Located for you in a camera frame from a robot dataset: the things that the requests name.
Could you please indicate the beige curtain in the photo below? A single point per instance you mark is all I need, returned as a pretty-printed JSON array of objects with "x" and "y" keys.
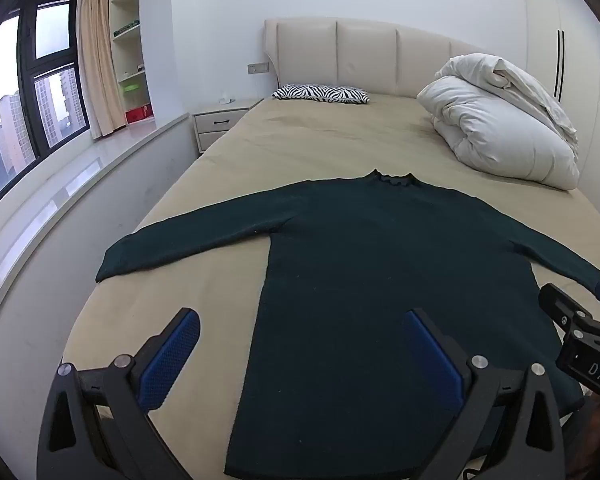
[{"x": 97, "y": 60}]

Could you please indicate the white wall shelf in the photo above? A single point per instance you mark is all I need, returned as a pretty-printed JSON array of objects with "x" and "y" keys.
[{"x": 130, "y": 55}]

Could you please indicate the white nightstand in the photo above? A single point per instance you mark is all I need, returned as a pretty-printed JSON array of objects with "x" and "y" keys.
[{"x": 220, "y": 125}]

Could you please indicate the white window ledge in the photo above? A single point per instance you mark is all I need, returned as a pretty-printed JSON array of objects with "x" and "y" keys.
[{"x": 80, "y": 180}]

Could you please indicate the zebra print pillow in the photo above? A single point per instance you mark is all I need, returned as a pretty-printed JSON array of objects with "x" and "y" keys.
[{"x": 320, "y": 93}]

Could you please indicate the dark green sweater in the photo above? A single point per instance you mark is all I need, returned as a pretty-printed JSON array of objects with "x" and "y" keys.
[{"x": 355, "y": 285}]

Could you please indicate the red box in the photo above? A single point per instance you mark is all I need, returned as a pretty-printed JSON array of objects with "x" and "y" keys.
[{"x": 139, "y": 113}]

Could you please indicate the white folded duvet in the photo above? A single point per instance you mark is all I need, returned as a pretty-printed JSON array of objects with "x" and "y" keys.
[{"x": 495, "y": 125}]

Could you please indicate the cream padded headboard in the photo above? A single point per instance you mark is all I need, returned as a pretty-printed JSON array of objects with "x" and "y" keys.
[{"x": 365, "y": 55}]

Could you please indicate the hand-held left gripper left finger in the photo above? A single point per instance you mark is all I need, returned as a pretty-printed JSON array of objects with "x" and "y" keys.
[{"x": 172, "y": 360}]

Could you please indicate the green shelf item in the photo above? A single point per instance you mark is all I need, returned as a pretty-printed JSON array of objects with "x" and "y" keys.
[{"x": 131, "y": 88}]

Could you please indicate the black framed window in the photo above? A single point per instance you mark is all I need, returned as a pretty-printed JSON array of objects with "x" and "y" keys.
[{"x": 27, "y": 85}]

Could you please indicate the wall switch panel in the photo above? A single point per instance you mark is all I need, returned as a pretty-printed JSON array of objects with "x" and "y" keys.
[{"x": 258, "y": 67}]

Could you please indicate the bed with beige sheet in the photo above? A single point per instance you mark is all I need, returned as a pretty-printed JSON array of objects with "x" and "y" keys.
[{"x": 300, "y": 140}]

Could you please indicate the white wardrobe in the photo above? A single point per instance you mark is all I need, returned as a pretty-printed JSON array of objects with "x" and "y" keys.
[{"x": 580, "y": 60}]

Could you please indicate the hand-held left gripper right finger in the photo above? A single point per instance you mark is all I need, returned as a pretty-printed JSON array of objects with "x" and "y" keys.
[{"x": 432, "y": 360}]

